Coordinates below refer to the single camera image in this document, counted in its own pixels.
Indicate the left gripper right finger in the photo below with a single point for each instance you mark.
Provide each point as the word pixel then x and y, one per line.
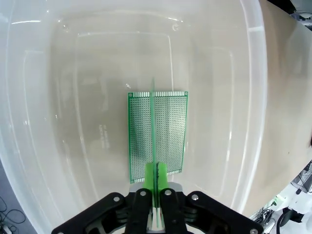
pixel 195 214

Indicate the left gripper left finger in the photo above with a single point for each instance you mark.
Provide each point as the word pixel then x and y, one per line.
pixel 117 214

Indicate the green perforated PCB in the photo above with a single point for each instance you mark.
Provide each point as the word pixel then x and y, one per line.
pixel 170 134
pixel 153 122

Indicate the green white socket block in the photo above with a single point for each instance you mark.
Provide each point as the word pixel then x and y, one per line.
pixel 279 201

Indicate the clear plastic box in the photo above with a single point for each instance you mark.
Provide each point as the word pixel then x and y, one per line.
pixel 73 73

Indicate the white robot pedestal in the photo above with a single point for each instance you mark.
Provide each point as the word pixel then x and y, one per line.
pixel 299 207

